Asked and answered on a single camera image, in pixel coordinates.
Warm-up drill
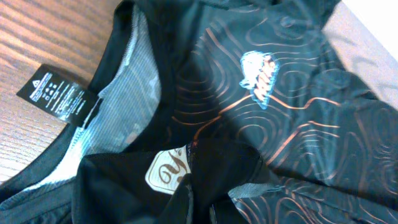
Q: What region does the black orange-lined jersey shirt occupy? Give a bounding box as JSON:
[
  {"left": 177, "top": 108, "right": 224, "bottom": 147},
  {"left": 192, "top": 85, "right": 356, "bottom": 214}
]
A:
[{"left": 1, "top": 1, "right": 397, "bottom": 223}]

